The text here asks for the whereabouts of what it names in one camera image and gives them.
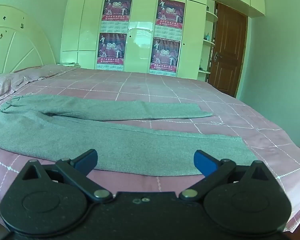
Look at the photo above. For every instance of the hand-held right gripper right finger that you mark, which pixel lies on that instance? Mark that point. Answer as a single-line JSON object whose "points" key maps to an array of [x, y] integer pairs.
{"points": [[205, 161]]}

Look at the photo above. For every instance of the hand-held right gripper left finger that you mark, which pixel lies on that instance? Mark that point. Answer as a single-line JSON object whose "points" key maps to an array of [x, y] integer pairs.
{"points": [[86, 161]]}

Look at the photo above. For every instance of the grey pants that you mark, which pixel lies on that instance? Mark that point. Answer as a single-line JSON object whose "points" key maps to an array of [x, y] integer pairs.
{"points": [[115, 140]]}

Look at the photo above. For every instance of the pink pillow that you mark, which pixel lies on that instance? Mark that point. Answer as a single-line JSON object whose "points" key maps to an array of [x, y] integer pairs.
{"points": [[27, 77]]}

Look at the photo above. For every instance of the bed with pink checked sheet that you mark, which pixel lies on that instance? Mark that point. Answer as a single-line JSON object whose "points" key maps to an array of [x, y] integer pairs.
{"points": [[170, 92]]}

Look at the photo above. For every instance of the stack of books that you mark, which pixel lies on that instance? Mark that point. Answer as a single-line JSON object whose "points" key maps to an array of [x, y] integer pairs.
{"points": [[70, 64]]}

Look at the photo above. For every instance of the white wooden headboard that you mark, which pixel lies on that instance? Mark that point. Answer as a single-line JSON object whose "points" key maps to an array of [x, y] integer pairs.
{"points": [[20, 37]]}

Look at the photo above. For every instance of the brown wooden door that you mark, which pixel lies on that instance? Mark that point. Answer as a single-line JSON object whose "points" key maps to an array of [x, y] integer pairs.
{"points": [[227, 50]]}

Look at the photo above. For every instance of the white corner shelf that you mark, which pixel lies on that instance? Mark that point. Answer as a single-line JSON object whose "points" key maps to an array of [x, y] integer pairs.
{"points": [[210, 42]]}

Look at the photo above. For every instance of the small teal bottle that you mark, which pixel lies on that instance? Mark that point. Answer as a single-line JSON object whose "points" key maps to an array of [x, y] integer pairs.
{"points": [[207, 36]]}

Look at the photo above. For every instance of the white glossy wardrobe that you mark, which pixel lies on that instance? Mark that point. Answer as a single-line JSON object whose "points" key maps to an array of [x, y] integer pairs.
{"points": [[140, 37]]}

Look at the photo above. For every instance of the red wall poster with calendar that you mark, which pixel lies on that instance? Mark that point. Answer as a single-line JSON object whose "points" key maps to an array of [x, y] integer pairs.
{"points": [[169, 15], [112, 50], [165, 57], [117, 10]]}

